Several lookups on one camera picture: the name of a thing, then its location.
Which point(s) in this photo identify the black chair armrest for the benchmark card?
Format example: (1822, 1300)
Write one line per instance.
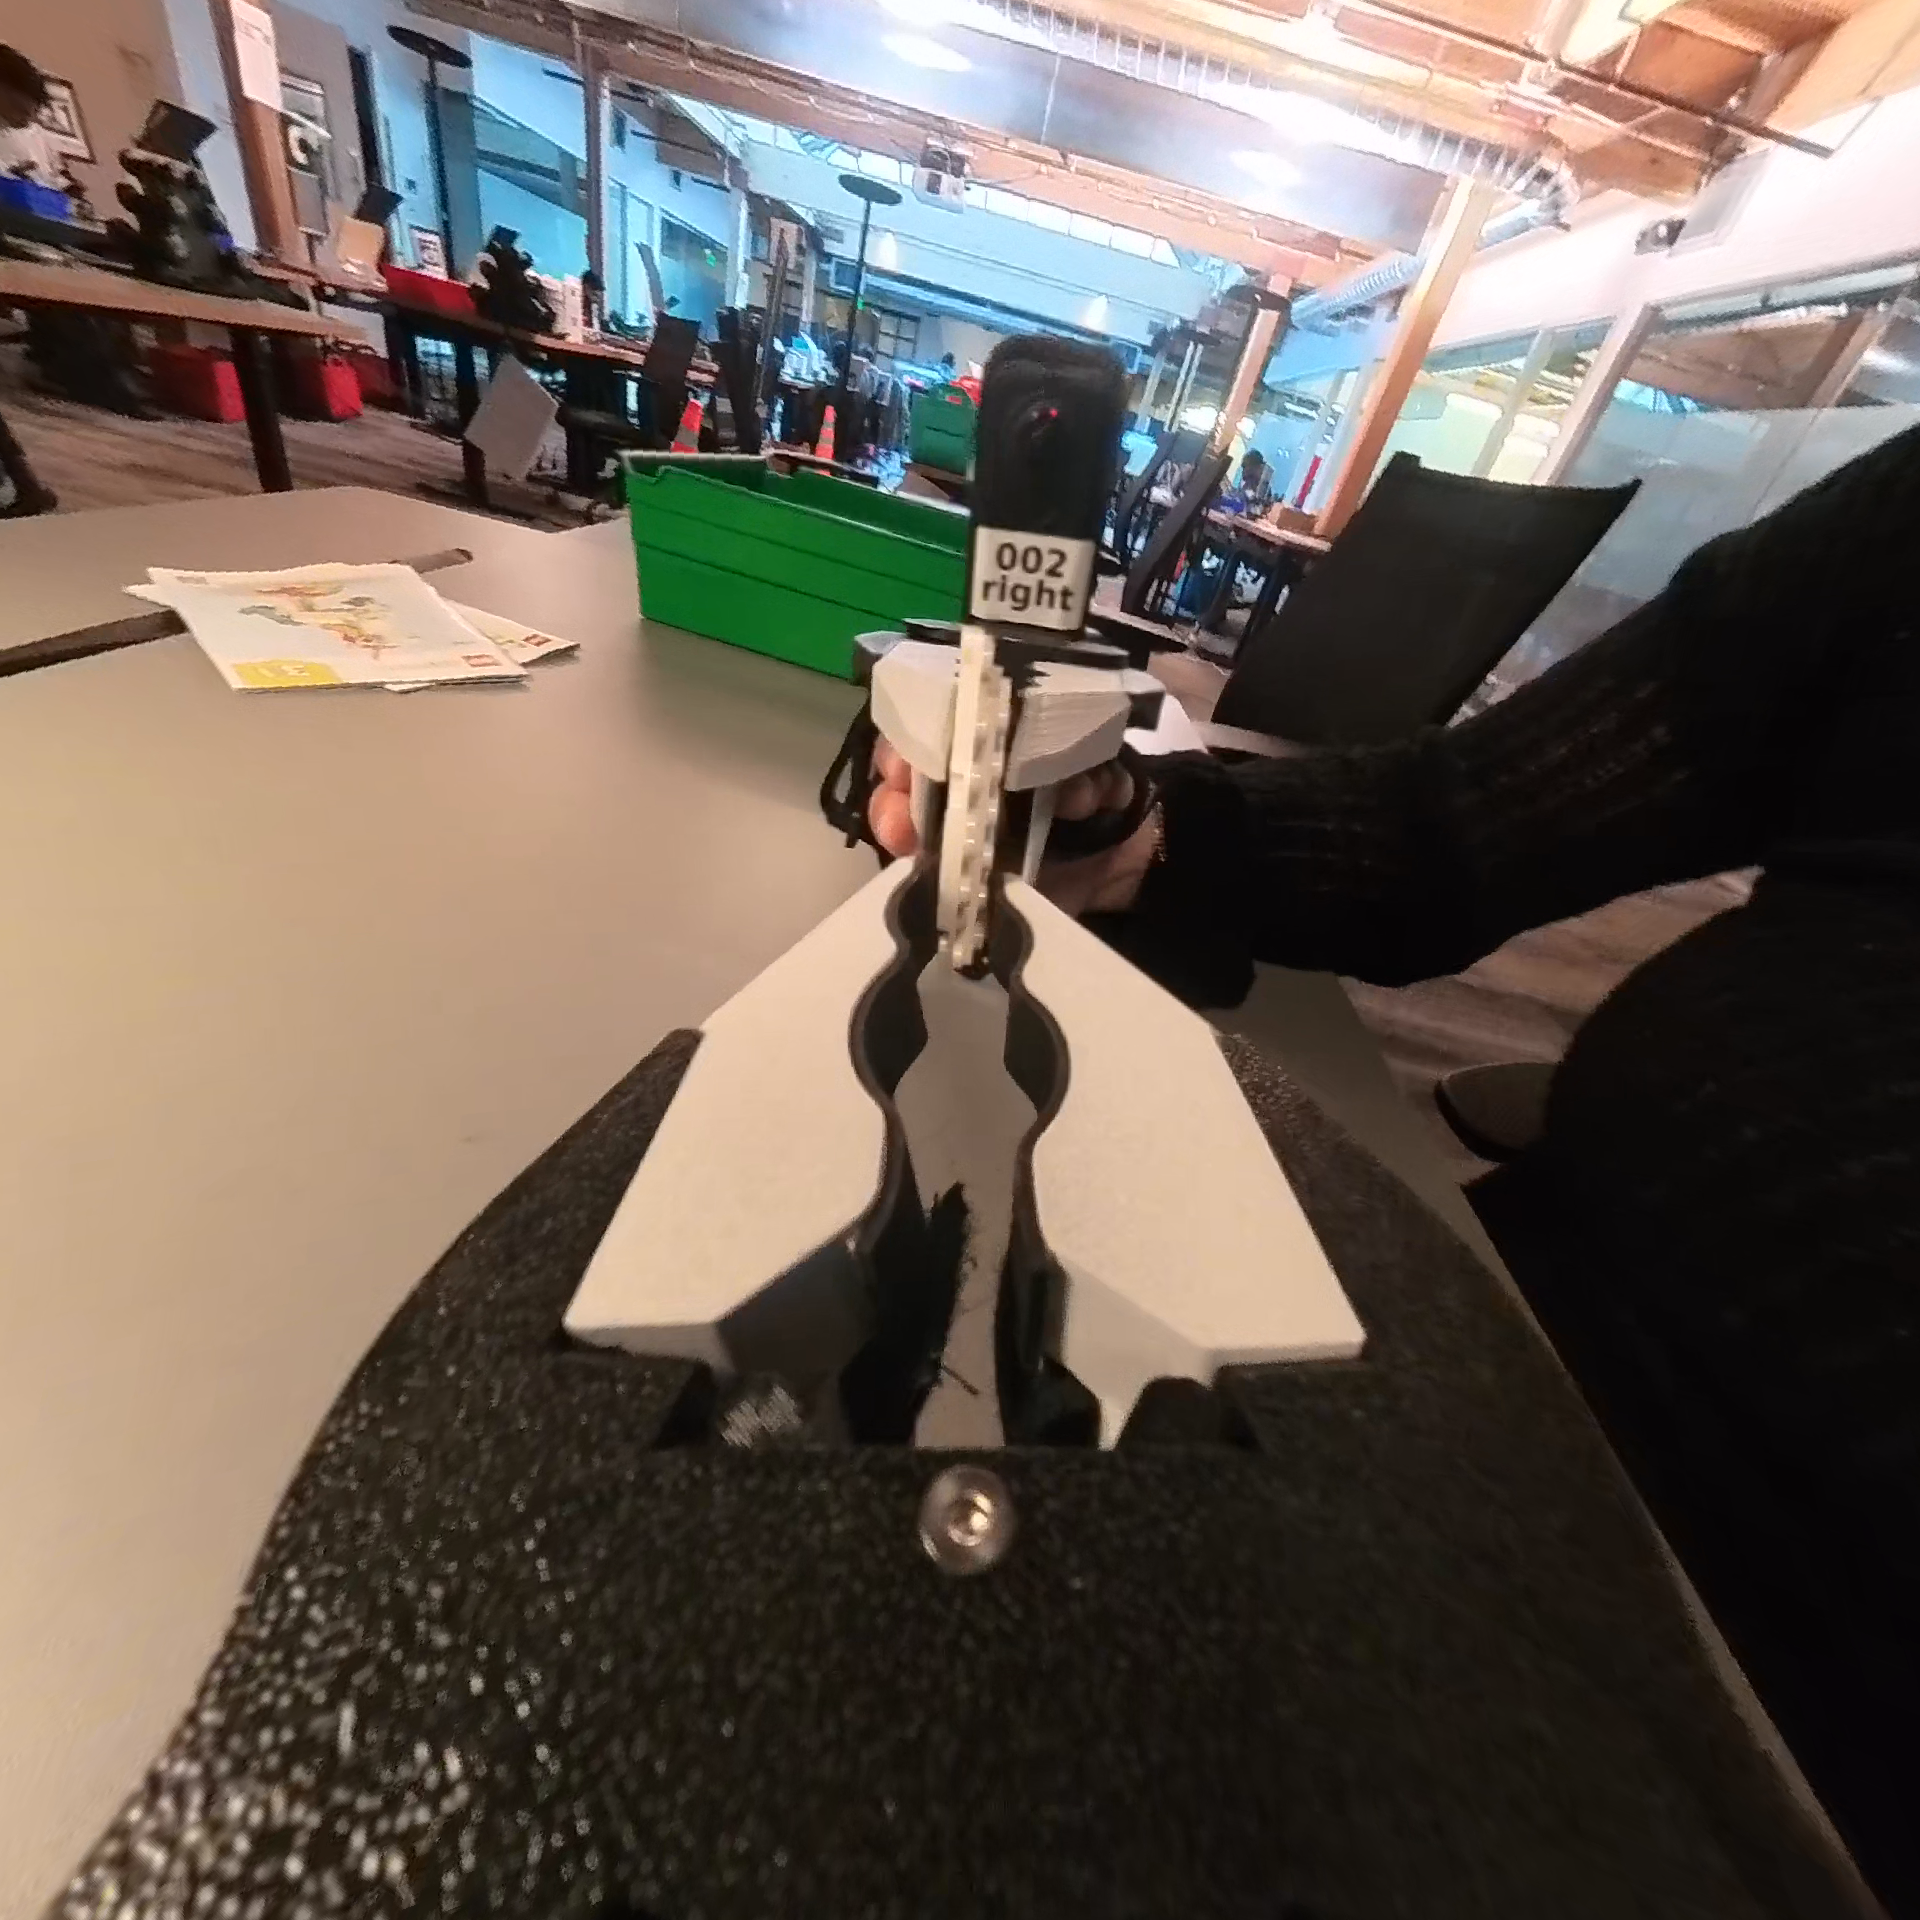
(1499, 1103)

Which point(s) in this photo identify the white ceiling-mounted camera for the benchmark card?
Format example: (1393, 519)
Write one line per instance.
(941, 173)

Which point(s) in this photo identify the person's right hand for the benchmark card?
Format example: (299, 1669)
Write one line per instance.
(1110, 863)

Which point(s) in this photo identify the silver ceiling duct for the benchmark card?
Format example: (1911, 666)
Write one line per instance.
(1350, 284)

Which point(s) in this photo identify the person's right forearm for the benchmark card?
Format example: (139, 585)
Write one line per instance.
(1499, 810)

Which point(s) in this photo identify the small white instruction leaflet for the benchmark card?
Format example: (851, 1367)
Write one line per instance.
(541, 642)

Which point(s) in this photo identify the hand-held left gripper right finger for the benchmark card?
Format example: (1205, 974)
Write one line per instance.
(1200, 1201)

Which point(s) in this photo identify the white toy brick plate assembly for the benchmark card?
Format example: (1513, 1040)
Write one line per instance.
(971, 840)

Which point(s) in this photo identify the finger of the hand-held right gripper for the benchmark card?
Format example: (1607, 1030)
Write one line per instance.
(1073, 728)
(915, 704)

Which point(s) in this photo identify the black rod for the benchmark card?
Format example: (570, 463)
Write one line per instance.
(61, 642)

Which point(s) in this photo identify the black mesh office chair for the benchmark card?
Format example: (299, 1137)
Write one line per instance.
(1424, 600)

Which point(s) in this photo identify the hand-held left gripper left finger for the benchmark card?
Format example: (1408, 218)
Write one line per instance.
(721, 1184)

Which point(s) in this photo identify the white tilted board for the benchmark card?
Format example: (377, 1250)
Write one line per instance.
(511, 421)

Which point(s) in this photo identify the black floor lamp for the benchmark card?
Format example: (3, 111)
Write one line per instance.
(427, 37)
(870, 189)

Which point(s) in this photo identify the green plastic bin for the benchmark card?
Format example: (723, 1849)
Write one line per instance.
(944, 428)
(750, 569)

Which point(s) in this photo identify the wooden table with black legs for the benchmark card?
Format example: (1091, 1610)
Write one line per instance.
(149, 293)

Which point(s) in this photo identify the orange traffic cone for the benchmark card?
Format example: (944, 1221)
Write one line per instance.
(685, 428)
(825, 441)

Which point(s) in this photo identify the red storage bin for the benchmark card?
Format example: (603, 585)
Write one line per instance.
(432, 284)

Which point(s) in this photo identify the large white instruction booklet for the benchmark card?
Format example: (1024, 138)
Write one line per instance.
(329, 630)

